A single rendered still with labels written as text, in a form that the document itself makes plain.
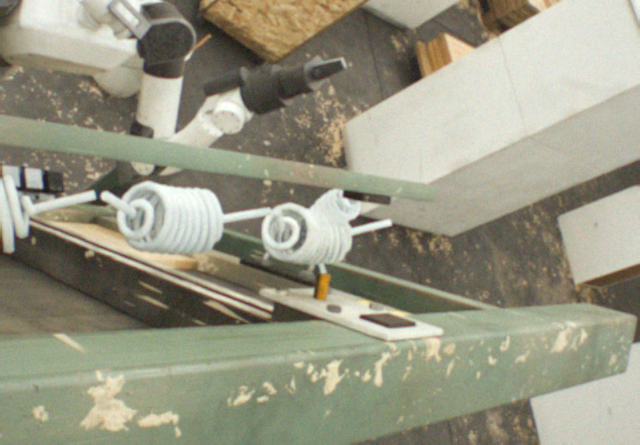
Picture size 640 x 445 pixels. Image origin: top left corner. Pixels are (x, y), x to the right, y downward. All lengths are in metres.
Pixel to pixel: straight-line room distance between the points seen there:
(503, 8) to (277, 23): 3.33
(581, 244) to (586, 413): 1.79
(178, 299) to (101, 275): 0.19
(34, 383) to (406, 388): 0.41
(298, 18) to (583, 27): 1.33
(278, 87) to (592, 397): 3.76
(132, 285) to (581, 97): 2.73
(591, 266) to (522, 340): 5.31
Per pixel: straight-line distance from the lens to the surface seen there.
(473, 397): 0.93
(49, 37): 1.54
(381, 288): 1.57
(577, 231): 6.39
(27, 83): 3.17
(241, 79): 1.56
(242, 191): 3.61
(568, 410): 5.05
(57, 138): 0.57
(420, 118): 4.01
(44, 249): 1.35
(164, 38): 1.66
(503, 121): 3.72
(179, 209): 0.69
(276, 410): 0.66
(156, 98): 1.72
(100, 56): 1.60
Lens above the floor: 2.42
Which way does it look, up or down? 37 degrees down
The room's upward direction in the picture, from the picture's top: 63 degrees clockwise
